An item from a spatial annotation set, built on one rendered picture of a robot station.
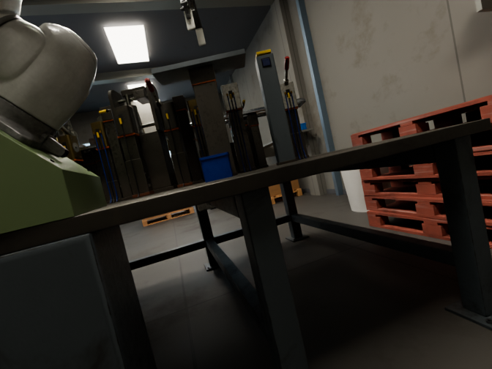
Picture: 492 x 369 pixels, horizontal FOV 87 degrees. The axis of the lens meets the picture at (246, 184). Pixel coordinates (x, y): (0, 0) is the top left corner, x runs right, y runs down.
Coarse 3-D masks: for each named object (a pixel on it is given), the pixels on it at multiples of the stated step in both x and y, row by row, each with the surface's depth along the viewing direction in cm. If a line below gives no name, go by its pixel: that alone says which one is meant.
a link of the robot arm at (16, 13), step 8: (0, 0) 53; (8, 0) 54; (16, 0) 56; (0, 8) 53; (8, 8) 55; (16, 8) 57; (0, 16) 54; (8, 16) 55; (16, 16) 57; (0, 24) 53
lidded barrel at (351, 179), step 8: (384, 168) 259; (344, 176) 282; (352, 176) 270; (360, 176) 264; (344, 184) 293; (352, 184) 273; (360, 184) 266; (384, 184) 260; (352, 192) 276; (360, 192) 268; (352, 200) 280; (360, 200) 270; (392, 200) 265; (352, 208) 285; (360, 208) 273
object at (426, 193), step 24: (408, 120) 169; (456, 120) 174; (360, 144) 215; (480, 144) 162; (408, 168) 213; (432, 168) 162; (480, 168) 157; (384, 192) 208; (408, 192) 189; (432, 192) 167; (480, 192) 149; (384, 216) 212; (408, 216) 185; (432, 216) 168
